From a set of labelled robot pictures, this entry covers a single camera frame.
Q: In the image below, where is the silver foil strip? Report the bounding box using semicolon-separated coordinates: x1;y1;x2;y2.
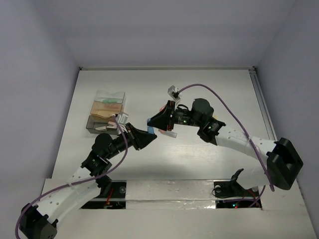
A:
125;180;216;210

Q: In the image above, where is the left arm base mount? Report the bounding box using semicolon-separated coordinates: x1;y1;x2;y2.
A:
81;181;127;210

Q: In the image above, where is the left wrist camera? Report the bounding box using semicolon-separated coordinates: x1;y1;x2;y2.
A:
115;112;129;125

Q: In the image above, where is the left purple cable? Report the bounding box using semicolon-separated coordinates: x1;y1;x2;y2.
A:
14;117;129;237

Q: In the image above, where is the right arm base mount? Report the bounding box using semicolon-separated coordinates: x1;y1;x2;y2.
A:
211;181;262;209

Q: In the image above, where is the small boxed eraser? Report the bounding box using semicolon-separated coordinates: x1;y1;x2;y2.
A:
107;121;117;128

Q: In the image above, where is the clear plastic container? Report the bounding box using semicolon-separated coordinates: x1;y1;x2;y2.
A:
94;90;126;106

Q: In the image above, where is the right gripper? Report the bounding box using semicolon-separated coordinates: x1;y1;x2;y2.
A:
148;102;202;132

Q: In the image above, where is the dark grey plastic container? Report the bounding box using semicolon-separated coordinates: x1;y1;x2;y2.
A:
86;115;118;135

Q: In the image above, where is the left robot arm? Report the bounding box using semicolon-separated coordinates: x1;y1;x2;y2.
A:
15;123;157;239

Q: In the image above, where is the white eraser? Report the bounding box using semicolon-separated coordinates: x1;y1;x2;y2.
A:
95;126;107;131

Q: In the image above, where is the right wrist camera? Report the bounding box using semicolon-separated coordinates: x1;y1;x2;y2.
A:
167;85;180;102

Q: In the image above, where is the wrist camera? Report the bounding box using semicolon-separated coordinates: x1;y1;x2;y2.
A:
115;112;129;125
167;85;180;102

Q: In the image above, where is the blue highlighter pen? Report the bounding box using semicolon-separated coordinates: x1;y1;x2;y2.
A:
147;119;155;134

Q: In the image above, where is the pink highlighter pen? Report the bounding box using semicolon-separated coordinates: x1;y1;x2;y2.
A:
105;104;123;110

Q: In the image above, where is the green highlighter pen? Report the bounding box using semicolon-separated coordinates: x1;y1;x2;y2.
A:
101;98;123;104

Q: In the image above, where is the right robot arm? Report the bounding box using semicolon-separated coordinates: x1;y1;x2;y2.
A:
147;98;304;195

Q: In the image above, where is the short pencil in tube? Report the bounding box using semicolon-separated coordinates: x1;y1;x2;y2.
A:
159;129;177;138

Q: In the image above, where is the orange plastic container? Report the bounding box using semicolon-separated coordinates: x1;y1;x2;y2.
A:
90;101;124;118

